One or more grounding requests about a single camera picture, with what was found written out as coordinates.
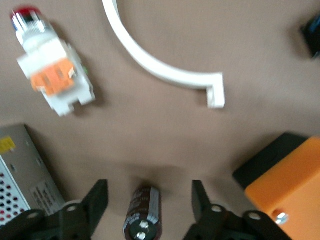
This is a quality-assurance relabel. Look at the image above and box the black cylindrical capacitor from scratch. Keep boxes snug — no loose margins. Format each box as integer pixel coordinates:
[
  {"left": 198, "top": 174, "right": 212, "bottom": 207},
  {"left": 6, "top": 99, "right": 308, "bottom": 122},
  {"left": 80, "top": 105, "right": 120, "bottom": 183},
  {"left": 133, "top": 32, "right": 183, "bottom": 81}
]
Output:
[{"left": 122, "top": 184, "right": 162, "bottom": 240}]

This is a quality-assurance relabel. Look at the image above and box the yellow pushbutton black blue body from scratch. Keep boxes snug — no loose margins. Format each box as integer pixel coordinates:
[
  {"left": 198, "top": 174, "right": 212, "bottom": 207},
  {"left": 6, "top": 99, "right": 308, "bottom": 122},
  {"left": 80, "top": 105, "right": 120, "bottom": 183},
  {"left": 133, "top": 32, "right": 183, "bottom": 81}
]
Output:
[{"left": 299, "top": 13, "right": 320, "bottom": 60}]

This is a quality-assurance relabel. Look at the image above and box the metal mesh power supply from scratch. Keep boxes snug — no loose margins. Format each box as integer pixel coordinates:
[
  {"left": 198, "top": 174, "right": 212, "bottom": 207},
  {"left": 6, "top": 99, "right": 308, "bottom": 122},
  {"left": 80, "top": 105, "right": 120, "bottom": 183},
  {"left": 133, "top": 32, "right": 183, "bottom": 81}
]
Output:
[{"left": 0, "top": 123, "right": 67, "bottom": 227}]

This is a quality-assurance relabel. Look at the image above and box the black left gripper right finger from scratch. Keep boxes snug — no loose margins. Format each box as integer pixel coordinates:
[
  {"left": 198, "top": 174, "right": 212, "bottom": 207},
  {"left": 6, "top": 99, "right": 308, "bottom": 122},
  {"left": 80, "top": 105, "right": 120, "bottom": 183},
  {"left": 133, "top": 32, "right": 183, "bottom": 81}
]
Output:
[{"left": 183, "top": 179, "right": 293, "bottom": 240}]

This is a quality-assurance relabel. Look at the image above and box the large white curved bracket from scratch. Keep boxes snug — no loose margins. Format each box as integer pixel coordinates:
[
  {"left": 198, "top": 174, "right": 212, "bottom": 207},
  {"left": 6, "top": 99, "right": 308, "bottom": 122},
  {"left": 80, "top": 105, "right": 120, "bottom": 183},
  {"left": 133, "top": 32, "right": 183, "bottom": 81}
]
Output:
[{"left": 101, "top": 0, "right": 226, "bottom": 109}]

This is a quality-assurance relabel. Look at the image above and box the brown table mat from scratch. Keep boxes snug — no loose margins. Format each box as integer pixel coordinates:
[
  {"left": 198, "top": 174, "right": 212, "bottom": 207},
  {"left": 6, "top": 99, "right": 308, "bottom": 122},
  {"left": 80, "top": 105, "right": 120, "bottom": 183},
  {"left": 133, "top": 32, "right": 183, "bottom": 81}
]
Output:
[{"left": 0, "top": 0, "right": 320, "bottom": 240}]

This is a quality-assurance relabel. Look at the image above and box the orange button enclosure box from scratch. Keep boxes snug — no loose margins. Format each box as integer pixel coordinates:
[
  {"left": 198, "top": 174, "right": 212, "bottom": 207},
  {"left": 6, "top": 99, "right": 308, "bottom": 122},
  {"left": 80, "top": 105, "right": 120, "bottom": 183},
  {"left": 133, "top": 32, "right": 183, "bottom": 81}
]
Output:
[{"left": 232, "top": 132, "right": 320, "bottom": 240}]

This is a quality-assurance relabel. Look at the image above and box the red pushbutton white orange body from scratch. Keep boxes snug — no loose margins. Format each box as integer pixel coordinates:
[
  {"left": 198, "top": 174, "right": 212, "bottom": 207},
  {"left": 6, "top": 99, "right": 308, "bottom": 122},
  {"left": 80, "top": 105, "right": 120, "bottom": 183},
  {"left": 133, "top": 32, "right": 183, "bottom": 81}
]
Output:
[{"left": 9, "top": 6, "right": 97, "bottom": 118}]

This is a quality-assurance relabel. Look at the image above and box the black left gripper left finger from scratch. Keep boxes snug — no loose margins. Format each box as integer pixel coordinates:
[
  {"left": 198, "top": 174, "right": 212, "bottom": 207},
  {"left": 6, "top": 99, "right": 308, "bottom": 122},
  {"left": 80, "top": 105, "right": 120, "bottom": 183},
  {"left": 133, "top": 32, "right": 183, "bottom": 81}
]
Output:
[{"left": 0, "top": 179, "right": 109, "bottom": 240}]

